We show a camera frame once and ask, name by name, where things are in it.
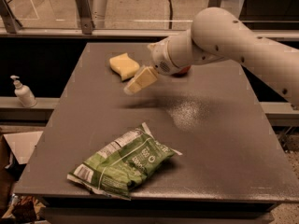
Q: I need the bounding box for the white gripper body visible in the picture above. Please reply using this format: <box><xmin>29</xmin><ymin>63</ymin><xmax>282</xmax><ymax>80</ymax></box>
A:
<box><xmin>148</xmin><ymin>37</ymin><xmax>180</xmax><ymax>76</ymax></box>

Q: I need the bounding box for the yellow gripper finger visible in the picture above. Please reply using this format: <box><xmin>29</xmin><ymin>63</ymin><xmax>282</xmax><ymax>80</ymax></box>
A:
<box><xmin>123</xmin><ymin>66</ymin><xmax>158</xmax><ymax>95</ymax></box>

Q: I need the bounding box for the yellow wavy sponge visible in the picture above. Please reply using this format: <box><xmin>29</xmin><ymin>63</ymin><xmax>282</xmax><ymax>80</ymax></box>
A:
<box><xmin>109</xmin><ymin>53</ymin><xmax>140</xmax><ymax>81</ymax></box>

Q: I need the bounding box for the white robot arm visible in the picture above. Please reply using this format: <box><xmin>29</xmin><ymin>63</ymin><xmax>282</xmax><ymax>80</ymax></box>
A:
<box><xmin>124</xmin><ymin>7</ymin><xmax>299</xmax><ymax>106</ymax></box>

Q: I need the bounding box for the green jalapeno chip bag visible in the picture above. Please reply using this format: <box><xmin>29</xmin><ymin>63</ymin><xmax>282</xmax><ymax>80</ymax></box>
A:
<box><xmin>67</xmin><ymin>122</ymin><xmax>180</xmax><ymax>200</ymax></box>

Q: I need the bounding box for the red apple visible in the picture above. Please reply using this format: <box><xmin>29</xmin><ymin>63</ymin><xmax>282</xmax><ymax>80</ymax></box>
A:
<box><xmin>172</xmin><ymin>65</ymin><xmax>191</xmax><ymax>77</ymax></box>

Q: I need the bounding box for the grey table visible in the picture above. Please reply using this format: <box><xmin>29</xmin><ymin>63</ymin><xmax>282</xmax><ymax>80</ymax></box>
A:
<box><xmin>13</xmin><ymin>42</ymin><xmax>299</xmax><ymax>224</ymax></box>

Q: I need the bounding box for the white pump lotion bottle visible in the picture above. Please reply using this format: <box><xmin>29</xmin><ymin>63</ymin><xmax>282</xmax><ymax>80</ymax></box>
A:
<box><xmin>10</xmin><ymin>75</ymin><xmax>37</xmax><ymax>108</ymax></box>

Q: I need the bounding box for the white cylindrical post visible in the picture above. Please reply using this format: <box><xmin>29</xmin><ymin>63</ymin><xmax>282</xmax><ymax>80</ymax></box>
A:
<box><xmin>64</xmin><ymin>0</ymin><xmax>108</xmax><ymax>29</ymax></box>

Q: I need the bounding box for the middle metal railing bracket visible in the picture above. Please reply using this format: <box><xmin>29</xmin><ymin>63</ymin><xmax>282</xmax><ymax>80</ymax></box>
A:
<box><xmin>75</xmin><ymin>0</ymin><xmax>94</xmax><ymax>35</ymax></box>

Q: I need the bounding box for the left metal railing bracket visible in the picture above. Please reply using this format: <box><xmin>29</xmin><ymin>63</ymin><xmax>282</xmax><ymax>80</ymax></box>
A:
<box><xmin>0</xmin><ymin>0</ymin><xmax>22</xmax><ymax>34</ymax></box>

